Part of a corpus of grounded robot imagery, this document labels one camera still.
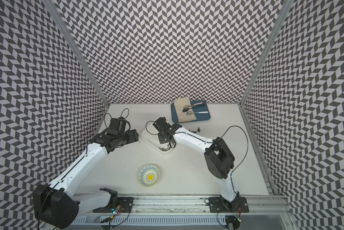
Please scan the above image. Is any white storage box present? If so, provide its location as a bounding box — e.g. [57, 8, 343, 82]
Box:
[141, 123, 173, 154]

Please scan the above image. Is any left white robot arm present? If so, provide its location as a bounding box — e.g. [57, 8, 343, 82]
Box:
[33, 129, 139, 229]

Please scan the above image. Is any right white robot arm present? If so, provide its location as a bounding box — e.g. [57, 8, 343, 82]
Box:
[153, 121, 242, 212]

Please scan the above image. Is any silver wing nut pile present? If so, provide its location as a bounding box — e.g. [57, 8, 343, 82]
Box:
[159, 142, 176, 152]

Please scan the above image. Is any beige cloth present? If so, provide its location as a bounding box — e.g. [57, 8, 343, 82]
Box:
[173, 97, 197, 123]

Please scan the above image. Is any teal tray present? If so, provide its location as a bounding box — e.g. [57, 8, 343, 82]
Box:
[171, 100, 211, 123]

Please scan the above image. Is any yellow patterned bowl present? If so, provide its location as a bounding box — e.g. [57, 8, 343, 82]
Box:
[138, 164, 160, 187]

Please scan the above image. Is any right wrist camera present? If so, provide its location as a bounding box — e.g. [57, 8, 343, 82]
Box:
[153, 117, 171, 132]

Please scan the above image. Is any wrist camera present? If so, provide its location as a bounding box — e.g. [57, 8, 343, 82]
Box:
[153, 117, 171, 132]
[108, 117, 128, 132]

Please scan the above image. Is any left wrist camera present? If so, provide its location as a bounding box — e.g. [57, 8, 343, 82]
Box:
[108, 117, 128, 132]

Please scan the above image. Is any dark handled spoon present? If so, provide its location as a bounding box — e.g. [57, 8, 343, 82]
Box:
[182, 105, 194, 113]

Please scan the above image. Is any white handled spoon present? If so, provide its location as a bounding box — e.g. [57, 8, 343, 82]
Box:
[186, 111, 209, 116]

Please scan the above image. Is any pink handled spoon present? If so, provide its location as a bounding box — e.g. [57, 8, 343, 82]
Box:
[184, 102, 204, 108]

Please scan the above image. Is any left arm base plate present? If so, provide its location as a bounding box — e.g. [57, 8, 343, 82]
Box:
[92, 197, 134, 213]

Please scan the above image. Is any aluminium rail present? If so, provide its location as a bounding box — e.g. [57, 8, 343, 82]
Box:
[73, 194, 290, 216]

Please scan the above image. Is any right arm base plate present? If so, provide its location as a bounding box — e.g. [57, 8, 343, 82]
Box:
[208, 196, 249, 213]

